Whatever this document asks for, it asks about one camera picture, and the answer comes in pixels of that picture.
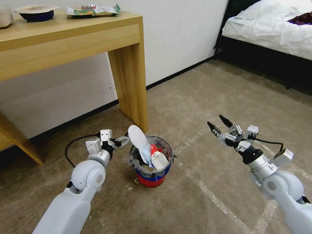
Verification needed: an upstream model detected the purple patterned cloth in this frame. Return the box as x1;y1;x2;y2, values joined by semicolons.
287;11;312;26

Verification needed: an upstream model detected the clear plastic bin liner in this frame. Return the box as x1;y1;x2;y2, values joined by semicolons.
128;135;178;177

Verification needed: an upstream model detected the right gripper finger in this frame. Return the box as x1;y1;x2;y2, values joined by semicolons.
219;115;244;136
207;121;231;147

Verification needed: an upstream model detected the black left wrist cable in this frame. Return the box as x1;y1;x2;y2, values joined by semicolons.
64;133;102;169

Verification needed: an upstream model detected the white red paper carton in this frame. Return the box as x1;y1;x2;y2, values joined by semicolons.
149;143;170;170

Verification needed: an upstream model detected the blue face mask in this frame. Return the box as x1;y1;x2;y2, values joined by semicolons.
141;146;152;167

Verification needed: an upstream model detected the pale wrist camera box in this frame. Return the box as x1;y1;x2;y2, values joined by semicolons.
100;129;113;142
246;125;260;141

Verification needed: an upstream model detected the dark blue lidded bowl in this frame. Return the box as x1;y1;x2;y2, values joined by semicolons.
14;5;59;23

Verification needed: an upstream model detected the green snack wrapper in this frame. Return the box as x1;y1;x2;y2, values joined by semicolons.
66;3;121;19

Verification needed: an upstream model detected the beige round container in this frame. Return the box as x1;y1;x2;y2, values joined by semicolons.
0;6;14;29

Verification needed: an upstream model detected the clear floor tape strip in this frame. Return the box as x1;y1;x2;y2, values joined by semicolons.
174;152;247;234
252;199;279;234
179;130;208;150

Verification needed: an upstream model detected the wooden furniture leg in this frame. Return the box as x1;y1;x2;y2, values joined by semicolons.
0;111;45;167

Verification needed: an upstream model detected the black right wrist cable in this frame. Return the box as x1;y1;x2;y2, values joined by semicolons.
253;138;285;153

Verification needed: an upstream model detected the white shoe insole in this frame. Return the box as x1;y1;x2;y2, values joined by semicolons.
127;124;149;157

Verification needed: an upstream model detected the dark bed frame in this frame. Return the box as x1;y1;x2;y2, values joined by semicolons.
213;0;312;98

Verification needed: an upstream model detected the red trash bin blue band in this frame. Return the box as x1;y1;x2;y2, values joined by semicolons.
129;135;177;189

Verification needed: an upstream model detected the brown cardboard scrap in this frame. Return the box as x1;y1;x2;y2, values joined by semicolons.
141;163;159;174

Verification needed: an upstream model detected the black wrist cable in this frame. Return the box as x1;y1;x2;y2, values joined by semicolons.
253;138;285;153
64;133;102;169

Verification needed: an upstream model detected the light wooden desk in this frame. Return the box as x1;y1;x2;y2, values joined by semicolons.
0;6;149;134

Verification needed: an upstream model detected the white bed duvet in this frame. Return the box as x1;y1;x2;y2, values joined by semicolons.
222;0;312;61

